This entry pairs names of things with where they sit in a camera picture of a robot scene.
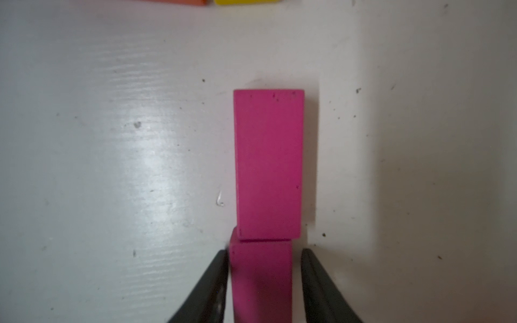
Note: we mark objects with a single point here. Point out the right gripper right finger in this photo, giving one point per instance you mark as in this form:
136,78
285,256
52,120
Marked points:
323,302

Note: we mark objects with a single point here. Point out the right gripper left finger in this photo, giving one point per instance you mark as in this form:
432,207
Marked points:
207,301

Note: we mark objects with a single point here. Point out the magenta block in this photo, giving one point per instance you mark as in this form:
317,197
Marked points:
269,135
261,274

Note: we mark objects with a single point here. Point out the orange block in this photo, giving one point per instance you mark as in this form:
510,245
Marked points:
184,2

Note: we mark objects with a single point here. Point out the yellow block in row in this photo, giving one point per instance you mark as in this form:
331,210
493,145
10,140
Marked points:
243,2

